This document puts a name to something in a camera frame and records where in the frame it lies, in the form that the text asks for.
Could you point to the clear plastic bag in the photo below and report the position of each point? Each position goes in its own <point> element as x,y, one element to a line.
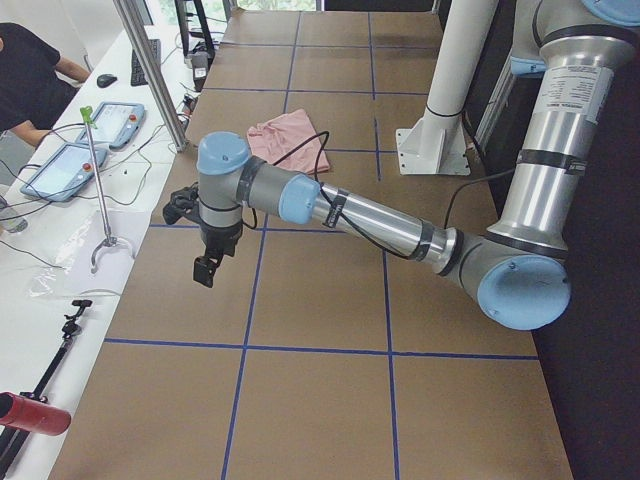
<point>85,266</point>

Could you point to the metal grabber stick green handle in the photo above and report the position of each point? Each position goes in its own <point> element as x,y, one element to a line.
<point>109,241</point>

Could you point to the aluminium frame post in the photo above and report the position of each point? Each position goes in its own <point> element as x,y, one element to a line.
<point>135,29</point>

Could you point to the blue teach pendant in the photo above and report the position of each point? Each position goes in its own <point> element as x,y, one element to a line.
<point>62,175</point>
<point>112,124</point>

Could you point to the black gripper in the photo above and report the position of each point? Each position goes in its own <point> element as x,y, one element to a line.
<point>220,240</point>

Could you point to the white camera mast base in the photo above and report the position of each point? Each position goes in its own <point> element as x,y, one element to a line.
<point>436,145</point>

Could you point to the black tripod stick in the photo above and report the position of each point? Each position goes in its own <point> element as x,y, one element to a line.
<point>12,440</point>

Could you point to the pink Snoopy t-shirt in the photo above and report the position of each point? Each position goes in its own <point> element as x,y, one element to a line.
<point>291,139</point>

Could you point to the person in black shirt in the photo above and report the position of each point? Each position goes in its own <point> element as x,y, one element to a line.
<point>33,94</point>

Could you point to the blue teach pendant far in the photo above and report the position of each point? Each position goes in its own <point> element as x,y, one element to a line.
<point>112,124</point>

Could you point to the black computer mouse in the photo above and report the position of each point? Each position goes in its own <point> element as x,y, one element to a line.
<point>105,80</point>

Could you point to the red cylinder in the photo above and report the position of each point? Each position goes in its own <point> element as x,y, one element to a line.
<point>22,413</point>

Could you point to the blue teach pendant near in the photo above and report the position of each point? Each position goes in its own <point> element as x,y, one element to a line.
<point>62,175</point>

